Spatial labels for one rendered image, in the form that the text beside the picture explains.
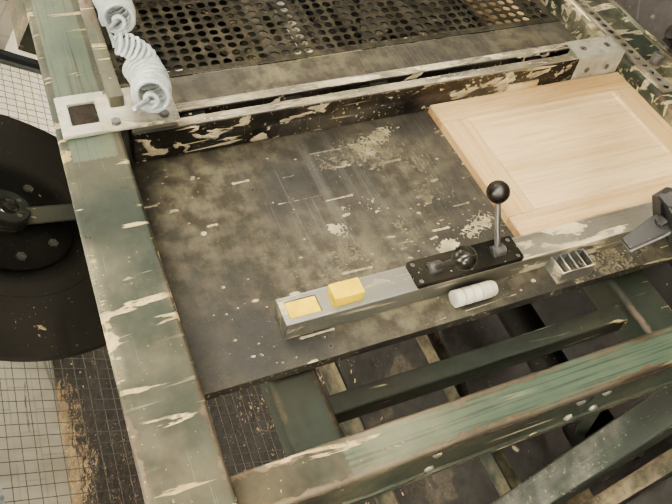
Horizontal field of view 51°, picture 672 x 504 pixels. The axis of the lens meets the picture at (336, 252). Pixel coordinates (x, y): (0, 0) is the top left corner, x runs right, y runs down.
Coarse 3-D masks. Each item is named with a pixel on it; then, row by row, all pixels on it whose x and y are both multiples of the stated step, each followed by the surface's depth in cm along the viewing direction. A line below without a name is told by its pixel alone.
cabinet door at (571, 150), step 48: (480, 96) 147; (528, 96) 149; (576, 96) 151; (624, 96) 153; (480, 144) 137; (528, 144) 139; (576, 144) 141; (624, 144) 143; (528, 192) 131; (576, 192) 132; (624, 192) 134
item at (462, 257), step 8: (456, 248) 102; (464, 248) 101; (472, 248) 102; (456, 256) 101; (464, 256) 101; (472, 256) 101; (432, 264) 111; (440, 264) 109; (448, 264) 107; (456, 264) 102; (464, 264) 101; (472, 264) 101; (432, 272) 111
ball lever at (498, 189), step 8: (496, 184) 111; (504, 184) 111; (488, 192) 111; (496, 192) 110; (504, 192) 110; (496, 200) 111; (504, 200) 111; (496, 208) 113; (496, 216) 113; (496, 224) 114; (496, 232) 114; (496, 240) 115; (488, 248) 116; (496, 248) 115; (504, 248) 115; (496, 256) 115
